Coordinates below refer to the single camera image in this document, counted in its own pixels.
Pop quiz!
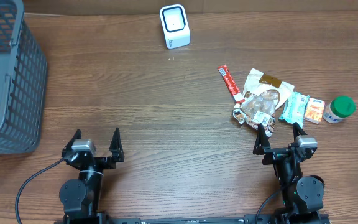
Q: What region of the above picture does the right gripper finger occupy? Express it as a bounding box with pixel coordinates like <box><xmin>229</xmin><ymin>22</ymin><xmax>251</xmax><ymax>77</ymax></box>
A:
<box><xmin>253</xmin><ymin>123</ymin><xmax>271</xmax><ymax>155</ymax></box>
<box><xmin>293</xmin><ymin>122</ymin><xmax>306</xmax><ymax>139</ymax></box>

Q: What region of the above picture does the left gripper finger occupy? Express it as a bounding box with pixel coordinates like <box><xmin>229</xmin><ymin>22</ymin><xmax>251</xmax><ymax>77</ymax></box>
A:
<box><xmin>62</xmin><ymin>129</ymin><xmax>81</xmax><ymax>156</ymax></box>
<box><xmin>109</xmin><ymin>128</ymin><xmax>125</xmax><ymax>162</ymax></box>

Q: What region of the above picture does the teal orange tissue pack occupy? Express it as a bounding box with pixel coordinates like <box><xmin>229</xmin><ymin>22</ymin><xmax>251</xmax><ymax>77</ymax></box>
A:
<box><xmin>279</xmin><ymin>91</ymin><xmax>310</xmax><ymax>128</ymax></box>

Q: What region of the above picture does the beige dog bone treat bag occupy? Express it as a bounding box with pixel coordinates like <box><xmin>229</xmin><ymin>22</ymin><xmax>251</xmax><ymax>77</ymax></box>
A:
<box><xmin>232</xmin><ymin>68</ymin><xmax>295</xmax><ymax>137</ymax></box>

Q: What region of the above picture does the small green lidded jar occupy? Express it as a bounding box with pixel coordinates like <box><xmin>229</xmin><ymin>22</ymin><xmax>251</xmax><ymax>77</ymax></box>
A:
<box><xmin>323</xmin><ymin>95</ymin><xmax>356</xmax><ymax>124</ymax></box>

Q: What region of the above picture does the red snack stick packet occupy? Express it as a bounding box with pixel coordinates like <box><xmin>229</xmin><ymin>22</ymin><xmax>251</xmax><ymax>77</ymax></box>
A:
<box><xmin>217</xmin><ymin>65</ymin><xmax>245</xmax><ymax>104</ymax></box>

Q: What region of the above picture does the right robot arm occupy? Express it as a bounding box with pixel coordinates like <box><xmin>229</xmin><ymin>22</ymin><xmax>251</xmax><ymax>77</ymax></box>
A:
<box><xmin>253</xmin><ymin>123</ymin><xmax>329</xmax><ymax>223</ymax></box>

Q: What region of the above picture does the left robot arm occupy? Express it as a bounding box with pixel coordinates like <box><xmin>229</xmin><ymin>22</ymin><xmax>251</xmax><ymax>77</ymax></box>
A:
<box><xmin>59</xmin><ymin>128</ymin><xmax>124</xmax><ymax>223</ymax></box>

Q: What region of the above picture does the white barcode scanner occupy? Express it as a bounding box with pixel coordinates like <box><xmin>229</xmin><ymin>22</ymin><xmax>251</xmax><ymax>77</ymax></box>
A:
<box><xmin>159</xmin><ymin>4</ymin><xmax>191</xmax><ymax>49</ymax></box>

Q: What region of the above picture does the grey plastic mesh basket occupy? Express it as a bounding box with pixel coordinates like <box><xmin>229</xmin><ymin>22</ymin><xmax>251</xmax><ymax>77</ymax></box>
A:
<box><xmin>0</xmin><ymin>0</ymin><xmax>48</xmax><ymax>154</ymax></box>

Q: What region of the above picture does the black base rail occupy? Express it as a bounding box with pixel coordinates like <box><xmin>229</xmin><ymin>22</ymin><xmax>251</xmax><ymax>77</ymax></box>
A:
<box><xmin>54</xmin><ymin>213</ymin><xmax>331</xmax><ymax>224</ymax></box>

